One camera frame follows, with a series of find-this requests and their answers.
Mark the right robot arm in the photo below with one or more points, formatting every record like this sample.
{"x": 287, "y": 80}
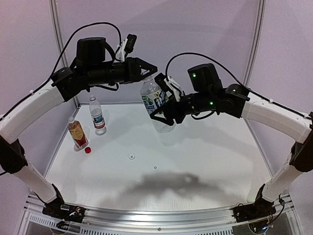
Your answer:
{"x": 240, "y": 102}

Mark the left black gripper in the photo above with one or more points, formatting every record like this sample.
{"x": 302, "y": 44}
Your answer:
{"x": 132, "y": 70}

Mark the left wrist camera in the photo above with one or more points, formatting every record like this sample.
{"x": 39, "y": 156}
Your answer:
{"x": 125, "y": 48}

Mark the clear white bottle cap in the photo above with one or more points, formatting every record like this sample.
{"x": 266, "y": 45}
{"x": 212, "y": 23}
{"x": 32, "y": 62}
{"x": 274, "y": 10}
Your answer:
{"x": 132, "y": 156}

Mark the clear bottle red white label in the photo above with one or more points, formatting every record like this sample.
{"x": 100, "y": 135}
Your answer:
{"x": 97, "y": 115}

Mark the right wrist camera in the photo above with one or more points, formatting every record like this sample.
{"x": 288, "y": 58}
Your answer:
{"x": 168, "y": 84}

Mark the gold red tea bottle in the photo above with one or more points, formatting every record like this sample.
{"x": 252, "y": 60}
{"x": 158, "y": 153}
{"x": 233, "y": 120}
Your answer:
{"x": 77, "y": 133}

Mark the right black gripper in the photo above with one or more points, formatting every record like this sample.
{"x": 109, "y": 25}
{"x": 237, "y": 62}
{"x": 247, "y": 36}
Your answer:
{"x": 174, "y": 105}

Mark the red bottle cap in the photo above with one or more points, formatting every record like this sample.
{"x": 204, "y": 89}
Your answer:
{"x": 87, "y": 150}

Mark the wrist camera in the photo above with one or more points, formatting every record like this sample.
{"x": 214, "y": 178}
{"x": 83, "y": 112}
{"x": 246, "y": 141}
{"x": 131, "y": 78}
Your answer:
{"x": 125, "y": 48}
{"x": 168, "y": 84}

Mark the clear bottle blue label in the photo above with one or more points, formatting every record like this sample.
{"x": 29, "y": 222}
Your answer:
{"x": 154, "y": 97}

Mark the right aluminium corner post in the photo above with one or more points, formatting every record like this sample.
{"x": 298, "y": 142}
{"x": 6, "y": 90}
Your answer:
{"x": 256, "y": 36}

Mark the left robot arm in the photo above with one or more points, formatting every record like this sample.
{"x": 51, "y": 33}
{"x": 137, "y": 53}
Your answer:
{"x": 94, "y": 65}

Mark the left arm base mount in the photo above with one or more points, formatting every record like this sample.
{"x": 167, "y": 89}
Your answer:
{"x": 59, "y": 209}

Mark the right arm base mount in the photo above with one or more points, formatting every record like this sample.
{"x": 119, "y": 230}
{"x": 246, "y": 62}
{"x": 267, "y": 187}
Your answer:
{"x": 259, "y": 208}

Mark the aluminium front rail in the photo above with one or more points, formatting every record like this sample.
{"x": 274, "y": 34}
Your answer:
{"x": 173, "y": 220}

